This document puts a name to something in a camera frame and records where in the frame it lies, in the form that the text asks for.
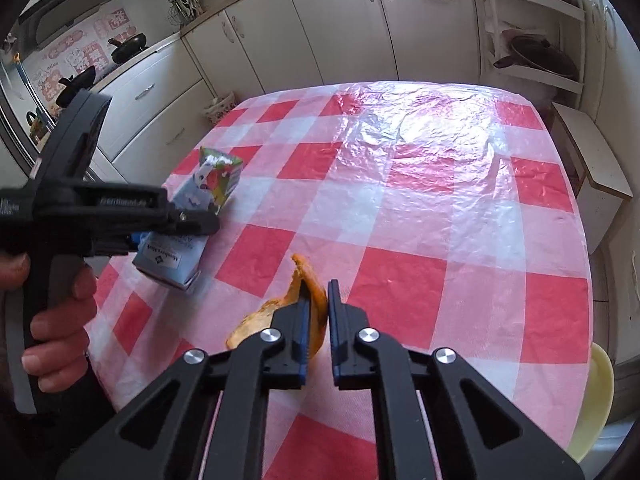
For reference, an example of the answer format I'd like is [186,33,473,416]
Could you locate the hanging utensil rack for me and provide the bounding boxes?
[155,0,212,29]

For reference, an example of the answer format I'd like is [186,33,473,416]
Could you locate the dark frying pan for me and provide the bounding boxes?
[492,35,579,82]

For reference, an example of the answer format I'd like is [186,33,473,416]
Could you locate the white drawer cabinet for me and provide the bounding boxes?
[580,0,640,366]

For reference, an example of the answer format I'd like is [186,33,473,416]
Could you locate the black wok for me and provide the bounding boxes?
[55,66,97,109]
[107,32,149,64]

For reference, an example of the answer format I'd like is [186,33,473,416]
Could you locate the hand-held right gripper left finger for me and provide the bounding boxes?
[55,299,309,480]

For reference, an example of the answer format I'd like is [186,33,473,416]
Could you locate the person's left hand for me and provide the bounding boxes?
[0,252,99,394]

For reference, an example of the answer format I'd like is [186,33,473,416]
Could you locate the pale yellow bin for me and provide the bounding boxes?
[567,342,615,464]

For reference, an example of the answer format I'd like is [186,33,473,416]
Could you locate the blue milk carton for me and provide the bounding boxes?
[132,146,245,295]

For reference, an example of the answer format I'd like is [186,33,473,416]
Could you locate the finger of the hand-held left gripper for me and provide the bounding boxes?
[86,232,146,257]
[165,206,221,236]

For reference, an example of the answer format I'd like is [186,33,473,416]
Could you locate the round orange peel cup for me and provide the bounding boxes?
[226,254,331,359]

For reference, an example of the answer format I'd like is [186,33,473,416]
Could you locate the range hood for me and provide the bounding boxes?
[19,0,157,43]

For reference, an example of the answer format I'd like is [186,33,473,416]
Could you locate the white wooden stool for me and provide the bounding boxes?
[550,102,634,256]

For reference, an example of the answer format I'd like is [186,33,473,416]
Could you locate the floral waste basket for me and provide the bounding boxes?
[204,92,237,126]

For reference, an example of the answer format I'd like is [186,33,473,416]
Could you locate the pink wall stickers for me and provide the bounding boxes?
[34,7,132,102]

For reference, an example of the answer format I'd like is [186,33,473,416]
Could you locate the red white checked tablecloth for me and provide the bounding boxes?
[82,80,594,480]

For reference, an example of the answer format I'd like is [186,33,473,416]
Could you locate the white open shelf rack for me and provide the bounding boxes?
[479,0,589,111]

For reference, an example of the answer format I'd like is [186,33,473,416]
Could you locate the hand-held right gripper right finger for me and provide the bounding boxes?
[327,280,586,480]

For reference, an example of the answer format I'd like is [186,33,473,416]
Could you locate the white stove side cabinets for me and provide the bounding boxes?
[95,42,222,177]

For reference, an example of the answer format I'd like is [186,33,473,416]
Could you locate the white window wall cabinets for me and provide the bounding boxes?
[180,0,493,107]

